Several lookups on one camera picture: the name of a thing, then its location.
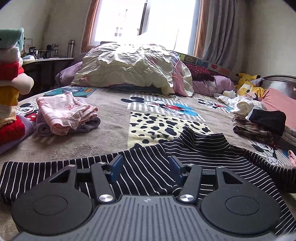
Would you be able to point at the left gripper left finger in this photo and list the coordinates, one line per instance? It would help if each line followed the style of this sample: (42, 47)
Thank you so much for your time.
(103, 175)

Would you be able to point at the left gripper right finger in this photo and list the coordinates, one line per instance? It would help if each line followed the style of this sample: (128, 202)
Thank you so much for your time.
(188, 177)

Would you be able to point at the black white striped shirt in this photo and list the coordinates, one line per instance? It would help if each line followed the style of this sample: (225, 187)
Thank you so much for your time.
(146, 170)

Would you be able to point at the pink folded baby clothes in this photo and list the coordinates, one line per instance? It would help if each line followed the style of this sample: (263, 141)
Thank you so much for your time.
(63, 114)

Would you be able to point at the white crumpled clothes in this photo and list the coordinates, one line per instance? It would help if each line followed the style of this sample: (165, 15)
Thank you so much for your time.
(240, 105)

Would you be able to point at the stack of folded clothes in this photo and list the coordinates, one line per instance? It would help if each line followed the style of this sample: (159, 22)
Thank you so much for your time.
(14, 82)

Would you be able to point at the mickey mouse brown blanket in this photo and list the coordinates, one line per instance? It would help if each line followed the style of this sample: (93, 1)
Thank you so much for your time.
(128, 120)

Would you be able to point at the brown plaid folded garment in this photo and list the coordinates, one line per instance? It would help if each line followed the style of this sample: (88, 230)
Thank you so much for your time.
(255, 132)

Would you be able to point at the lilac pillow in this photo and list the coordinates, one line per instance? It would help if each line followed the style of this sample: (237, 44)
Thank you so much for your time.
(210, 87)

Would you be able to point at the black folded garment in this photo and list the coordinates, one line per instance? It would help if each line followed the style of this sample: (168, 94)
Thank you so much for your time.
(273, 121)

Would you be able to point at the dark red dotted cloth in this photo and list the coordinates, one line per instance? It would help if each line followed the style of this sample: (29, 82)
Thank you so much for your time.
(199, 73)

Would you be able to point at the pink sweatshirt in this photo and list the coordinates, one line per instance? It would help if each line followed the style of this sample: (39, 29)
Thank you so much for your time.
(292, 157)

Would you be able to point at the yellow pikachu plush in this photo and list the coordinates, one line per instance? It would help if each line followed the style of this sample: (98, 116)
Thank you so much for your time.
(250, 86)

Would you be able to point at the floral folded bedding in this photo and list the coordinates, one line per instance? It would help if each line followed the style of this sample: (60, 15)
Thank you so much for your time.
(287, 140)

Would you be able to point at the cream pink crumpled duvet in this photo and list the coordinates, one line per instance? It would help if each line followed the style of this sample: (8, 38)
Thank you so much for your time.
(142, 65)

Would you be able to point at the pink pillow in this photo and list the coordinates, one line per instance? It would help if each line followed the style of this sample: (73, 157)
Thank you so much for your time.
(276, 100)

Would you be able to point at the dark side desk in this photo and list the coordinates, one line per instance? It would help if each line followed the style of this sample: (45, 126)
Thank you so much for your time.
(43, 72)

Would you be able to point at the steel thermos bottle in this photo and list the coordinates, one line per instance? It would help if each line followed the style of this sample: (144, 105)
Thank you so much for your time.
(71, 44)

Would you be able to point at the dark wooden headboard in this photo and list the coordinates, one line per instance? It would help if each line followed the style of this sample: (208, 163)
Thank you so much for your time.
(283, 83)

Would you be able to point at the grey curtain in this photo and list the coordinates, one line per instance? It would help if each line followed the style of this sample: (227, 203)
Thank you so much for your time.
(225, 34)

